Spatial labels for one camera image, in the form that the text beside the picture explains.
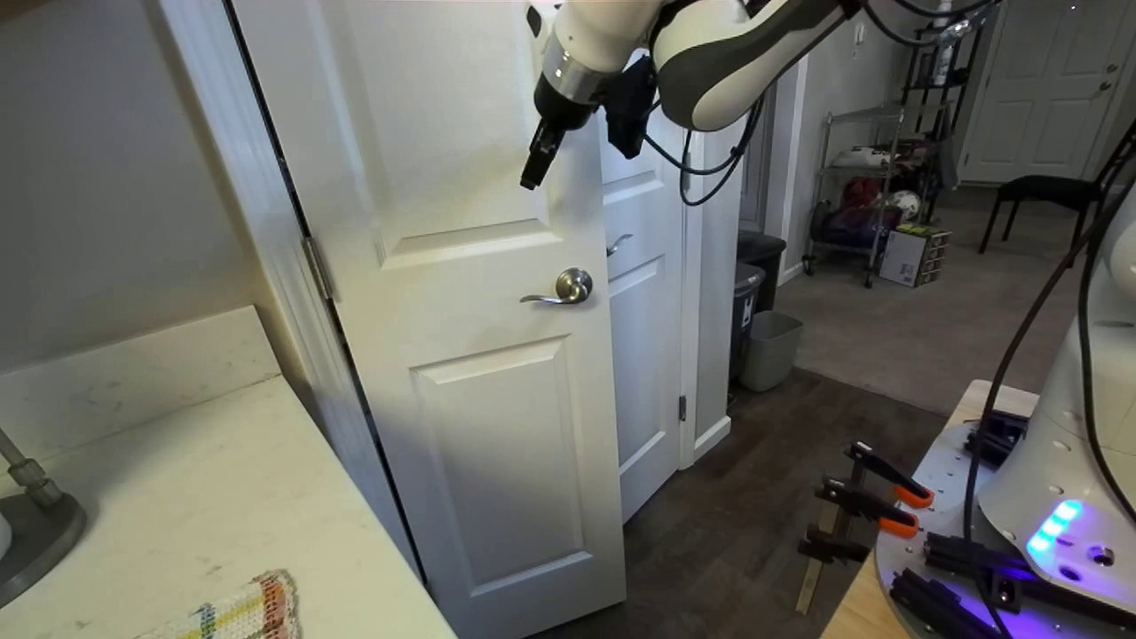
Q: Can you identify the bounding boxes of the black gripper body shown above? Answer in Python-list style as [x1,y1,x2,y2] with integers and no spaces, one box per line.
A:
[528,81,597,158]

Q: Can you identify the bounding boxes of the white panelled door with hinge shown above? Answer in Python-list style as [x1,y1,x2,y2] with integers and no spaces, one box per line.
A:
[228,0,633,639]

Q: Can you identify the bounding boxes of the white panelled pantry door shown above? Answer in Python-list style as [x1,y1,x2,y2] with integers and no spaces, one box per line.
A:
[594,107,694,527]

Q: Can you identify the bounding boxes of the white background door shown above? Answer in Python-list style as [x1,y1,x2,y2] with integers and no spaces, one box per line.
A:
[955,0,1136,190]

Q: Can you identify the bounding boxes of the grey plastic bin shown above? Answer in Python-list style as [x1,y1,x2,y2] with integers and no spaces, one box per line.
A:
[733,305,807,399]

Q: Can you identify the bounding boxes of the white cardboard box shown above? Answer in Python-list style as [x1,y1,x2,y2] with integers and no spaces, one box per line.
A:
[877,219,952,291]

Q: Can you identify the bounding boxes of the tall black shelf rack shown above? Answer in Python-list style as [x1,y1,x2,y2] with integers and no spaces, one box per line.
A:
[896,10,986,161]

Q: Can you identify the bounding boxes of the white stone counter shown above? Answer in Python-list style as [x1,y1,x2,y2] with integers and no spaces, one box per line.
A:
[0,302,461,639]

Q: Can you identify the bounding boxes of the orange tipped black clamp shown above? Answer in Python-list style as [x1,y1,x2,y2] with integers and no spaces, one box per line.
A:
[815,472,928,543]
[843,436,940,515]

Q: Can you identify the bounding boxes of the black chair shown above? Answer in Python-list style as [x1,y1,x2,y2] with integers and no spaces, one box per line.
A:
[978,172,1102,259]

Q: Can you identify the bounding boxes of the all black bar clamp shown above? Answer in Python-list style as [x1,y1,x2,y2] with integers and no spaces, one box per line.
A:
[791,504,877,617]

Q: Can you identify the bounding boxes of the grey robot mounting plate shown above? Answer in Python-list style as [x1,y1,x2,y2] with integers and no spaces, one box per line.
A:
[870,410,1136,639]

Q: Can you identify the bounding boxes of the dark round metal base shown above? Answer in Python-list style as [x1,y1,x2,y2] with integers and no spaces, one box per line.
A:
[0,426,92,611]

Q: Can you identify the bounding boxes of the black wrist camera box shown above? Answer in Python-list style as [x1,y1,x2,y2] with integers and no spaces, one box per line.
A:
[600,52,661,162]

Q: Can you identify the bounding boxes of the brushed lever handle large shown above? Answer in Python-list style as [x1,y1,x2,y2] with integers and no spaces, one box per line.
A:
[515,262,600,314]

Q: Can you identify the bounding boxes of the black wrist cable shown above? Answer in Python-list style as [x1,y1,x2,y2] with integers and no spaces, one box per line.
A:
[639,104,765,212]

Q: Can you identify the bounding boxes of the metal wire cart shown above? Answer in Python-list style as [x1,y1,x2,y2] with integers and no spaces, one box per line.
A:
[804,104,904,291]

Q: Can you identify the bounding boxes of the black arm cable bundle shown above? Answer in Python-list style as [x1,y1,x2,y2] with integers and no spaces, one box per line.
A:
[955,115,1136,550]

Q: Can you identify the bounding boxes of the black cable connector block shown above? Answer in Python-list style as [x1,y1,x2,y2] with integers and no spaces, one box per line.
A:
[962,405,1033,470]

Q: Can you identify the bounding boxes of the black mounting bracket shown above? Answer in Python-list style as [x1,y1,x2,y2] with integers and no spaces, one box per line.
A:
[889,568,1013,639]
[922,529,1046,588]

